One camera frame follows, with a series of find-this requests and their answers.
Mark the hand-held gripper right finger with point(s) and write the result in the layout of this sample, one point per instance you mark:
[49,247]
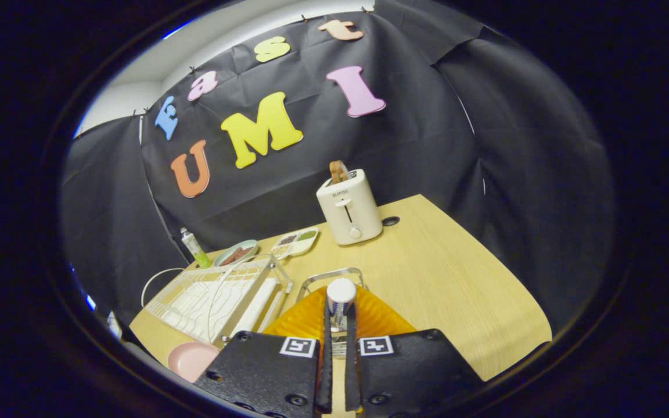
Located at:
[351,377]

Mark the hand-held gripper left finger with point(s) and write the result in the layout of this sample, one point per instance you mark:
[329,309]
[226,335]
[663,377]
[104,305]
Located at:
[325,371]

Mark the white dish rack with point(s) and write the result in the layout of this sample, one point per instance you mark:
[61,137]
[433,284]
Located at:
[207,307]

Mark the pink plate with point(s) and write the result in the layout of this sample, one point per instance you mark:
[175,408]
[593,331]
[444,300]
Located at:
[189,360]

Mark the light green plate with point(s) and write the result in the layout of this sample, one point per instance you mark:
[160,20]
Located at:
[251,244]

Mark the white divided spice tray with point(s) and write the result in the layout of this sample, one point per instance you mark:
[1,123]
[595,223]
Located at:
[297,247]

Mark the brown meat patty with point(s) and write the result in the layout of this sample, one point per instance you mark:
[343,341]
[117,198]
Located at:
[245,252]
[232,258]

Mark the white toaster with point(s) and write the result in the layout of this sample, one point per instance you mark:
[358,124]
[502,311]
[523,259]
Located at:
[349,215]

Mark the clear bottle with green liquid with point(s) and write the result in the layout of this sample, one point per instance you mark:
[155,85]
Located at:
[192,247]

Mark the brown toast slice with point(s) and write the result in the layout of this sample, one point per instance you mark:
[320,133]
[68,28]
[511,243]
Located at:
[344,170]
[334,173]

